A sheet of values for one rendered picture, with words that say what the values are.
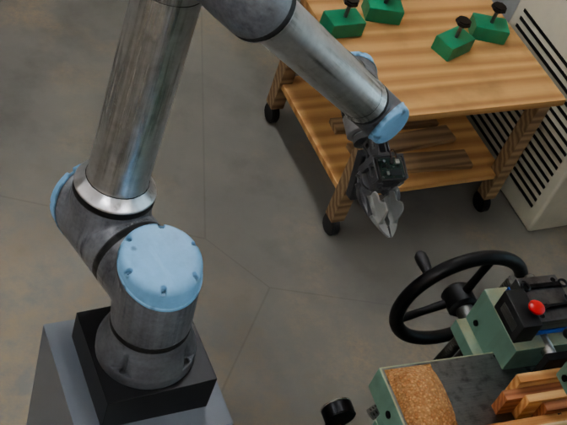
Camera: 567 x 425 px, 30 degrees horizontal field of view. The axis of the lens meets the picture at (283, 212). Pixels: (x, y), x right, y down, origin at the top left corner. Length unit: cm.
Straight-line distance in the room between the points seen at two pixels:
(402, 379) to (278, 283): 130
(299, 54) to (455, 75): 147
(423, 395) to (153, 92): 66
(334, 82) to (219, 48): 196
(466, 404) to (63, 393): 76
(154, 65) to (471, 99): 151
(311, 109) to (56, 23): 93
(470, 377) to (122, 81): 77
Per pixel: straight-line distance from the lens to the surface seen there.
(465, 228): 345
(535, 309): 186
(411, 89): 297
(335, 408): 201
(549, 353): 186
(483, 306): 194
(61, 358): 211
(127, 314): 186
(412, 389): 178
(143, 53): 168
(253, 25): 154
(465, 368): 189
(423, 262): 201
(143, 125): 176
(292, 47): 164
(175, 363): 196
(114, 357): 196
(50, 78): 345
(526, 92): 317
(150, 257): 182
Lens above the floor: 231
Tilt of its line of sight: 46 degrees down
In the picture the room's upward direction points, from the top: 22 degrees clockwise
